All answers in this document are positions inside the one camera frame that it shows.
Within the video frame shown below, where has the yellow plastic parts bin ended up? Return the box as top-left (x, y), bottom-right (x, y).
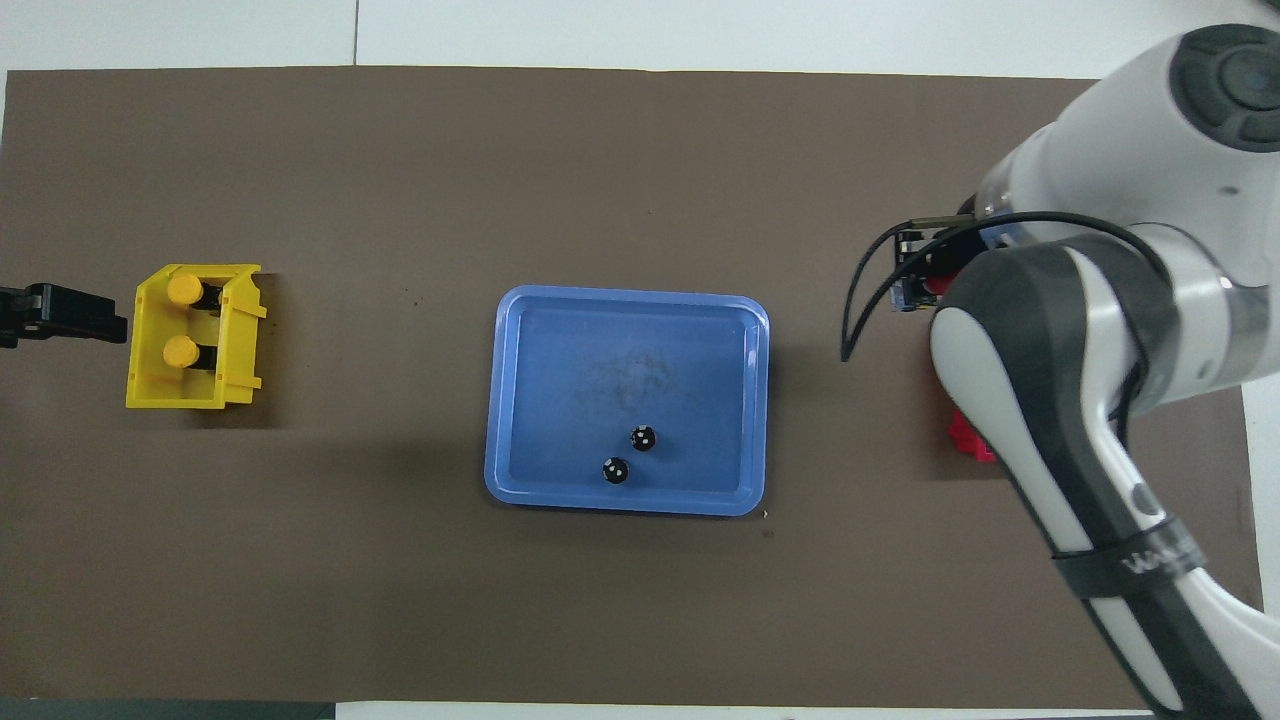
top-left (125, 263), bottom-right (269, 411)

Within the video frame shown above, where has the black velcro cable strap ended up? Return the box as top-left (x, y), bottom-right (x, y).
top-left (1050, 520), bottom-right (1206, 601)

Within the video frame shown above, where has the yellow mushroom push button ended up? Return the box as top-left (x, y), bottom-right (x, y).
top-left (165, 273), bottom-right (223, 311)
top-left (161, 334), bottom-right (219, 372)

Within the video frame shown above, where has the red plastic parts bin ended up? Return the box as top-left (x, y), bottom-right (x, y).
top-left (946, 405), bottom-right (998, 464)

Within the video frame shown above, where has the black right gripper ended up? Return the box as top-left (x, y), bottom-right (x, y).
top-left (893, 215), bottom-right (986, 313)

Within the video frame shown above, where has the blue plastic tray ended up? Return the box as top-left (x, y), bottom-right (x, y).
top-left (484, 285), bottom-right (771, 518)

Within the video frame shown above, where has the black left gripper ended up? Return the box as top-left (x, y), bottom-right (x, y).
top-left (0, 284), bottom-right (128, 349)

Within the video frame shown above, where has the brown paper table mat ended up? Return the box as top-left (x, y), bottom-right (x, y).
top-left (0, 66), bottom-right (1263, 713)

